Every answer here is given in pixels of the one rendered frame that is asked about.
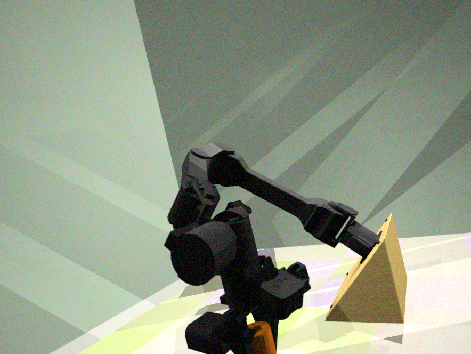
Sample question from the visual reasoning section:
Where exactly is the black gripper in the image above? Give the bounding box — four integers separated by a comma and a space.
185, 251, 279, 354

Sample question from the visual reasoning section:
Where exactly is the orange knob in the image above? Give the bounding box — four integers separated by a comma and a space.
248, 321, 277, 354

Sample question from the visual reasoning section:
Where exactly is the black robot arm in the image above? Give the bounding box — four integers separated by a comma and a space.
164, 142, 383, 320

